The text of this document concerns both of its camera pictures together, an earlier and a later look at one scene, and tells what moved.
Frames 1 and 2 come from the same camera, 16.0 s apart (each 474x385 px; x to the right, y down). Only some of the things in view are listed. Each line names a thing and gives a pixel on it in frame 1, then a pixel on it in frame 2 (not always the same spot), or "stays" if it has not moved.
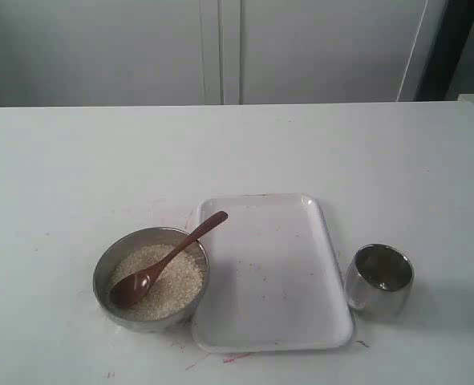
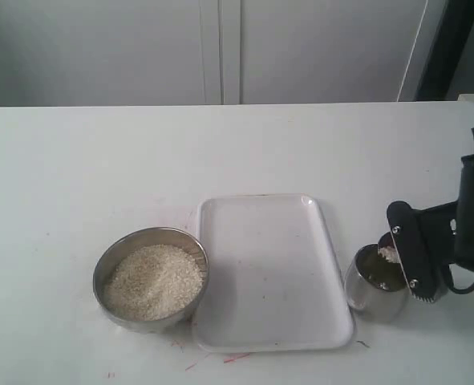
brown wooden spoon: (135, 292) → (386, 248)
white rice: (176, 289) stays
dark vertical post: (440, 74) stays
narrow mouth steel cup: (378, 282) stays
